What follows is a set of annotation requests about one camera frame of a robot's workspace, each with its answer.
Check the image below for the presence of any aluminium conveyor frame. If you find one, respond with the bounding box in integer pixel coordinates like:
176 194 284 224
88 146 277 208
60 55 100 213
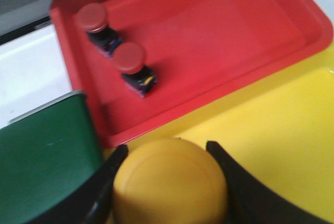
8 90 87 125

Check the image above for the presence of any green conveyor belt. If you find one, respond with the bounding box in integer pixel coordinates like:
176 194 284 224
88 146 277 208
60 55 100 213
1 96 103 223

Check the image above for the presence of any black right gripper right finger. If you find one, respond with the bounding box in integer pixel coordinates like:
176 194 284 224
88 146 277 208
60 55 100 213
206 140 328 223

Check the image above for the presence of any yellow plastic tray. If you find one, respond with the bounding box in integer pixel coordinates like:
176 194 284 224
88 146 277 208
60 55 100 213
103 49 334 224

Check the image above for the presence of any red mushroom push button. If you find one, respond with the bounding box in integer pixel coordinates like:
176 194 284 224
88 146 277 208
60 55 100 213
77 3 123 59
112 42 157 98

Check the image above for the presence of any red plastic tray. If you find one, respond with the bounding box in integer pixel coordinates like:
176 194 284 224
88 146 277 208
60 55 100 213
50 0 333 147

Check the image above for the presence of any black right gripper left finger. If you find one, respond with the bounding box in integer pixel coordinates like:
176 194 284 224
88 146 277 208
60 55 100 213
31 145 128 223

